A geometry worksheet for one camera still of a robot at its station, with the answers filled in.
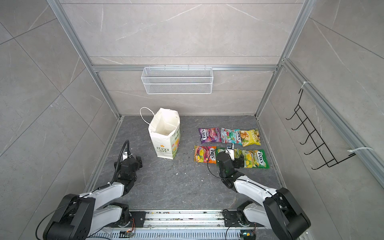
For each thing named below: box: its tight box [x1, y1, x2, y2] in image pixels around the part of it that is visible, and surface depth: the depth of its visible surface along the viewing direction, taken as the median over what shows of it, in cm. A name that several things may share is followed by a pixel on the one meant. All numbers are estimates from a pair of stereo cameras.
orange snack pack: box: [193, 145, 217, 164], surface depth 97 cm
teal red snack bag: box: [220, 127, 243, 146], surface depth 106 cm
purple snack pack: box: [198, 127, 222, 144], surface depth 106 cm
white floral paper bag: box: [139, 107, 181, 160], surface depth 85 cm
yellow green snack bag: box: [239, 128, 261, 147], surface depth 103 cm
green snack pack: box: [244, 149, 270, 169], surface depth 95 cm
